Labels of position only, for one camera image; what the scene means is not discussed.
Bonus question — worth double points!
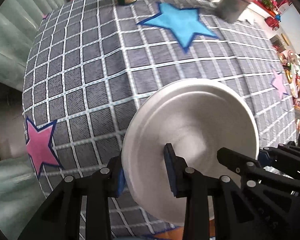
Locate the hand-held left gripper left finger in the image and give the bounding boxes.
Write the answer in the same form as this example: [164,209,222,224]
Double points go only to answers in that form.
[17,155,126,240]

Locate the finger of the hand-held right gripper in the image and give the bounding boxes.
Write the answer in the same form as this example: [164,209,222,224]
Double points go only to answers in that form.
[259,142,300,180]
[217,147,300,240]

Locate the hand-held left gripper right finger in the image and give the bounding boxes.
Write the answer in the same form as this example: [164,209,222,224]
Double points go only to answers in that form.
[164,144,248,240]

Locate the white bowl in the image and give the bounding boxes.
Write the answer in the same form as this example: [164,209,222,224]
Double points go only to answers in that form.
[121,78,260,227]

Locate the grey checked star tablecloth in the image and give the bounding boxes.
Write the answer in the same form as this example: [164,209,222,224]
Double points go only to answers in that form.
[22,0,299,238]

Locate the pale green cloth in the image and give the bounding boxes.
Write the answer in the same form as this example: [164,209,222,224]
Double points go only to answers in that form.
[0,155,53,230]

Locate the small red stool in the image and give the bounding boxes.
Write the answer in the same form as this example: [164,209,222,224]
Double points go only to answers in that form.
[265,15,282,30]

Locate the red flower plant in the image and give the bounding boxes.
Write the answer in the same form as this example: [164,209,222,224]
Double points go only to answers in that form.
[256,0,278,12]

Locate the pale green curtain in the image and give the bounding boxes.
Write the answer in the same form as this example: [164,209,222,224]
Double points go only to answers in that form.
[0,0,73,90]

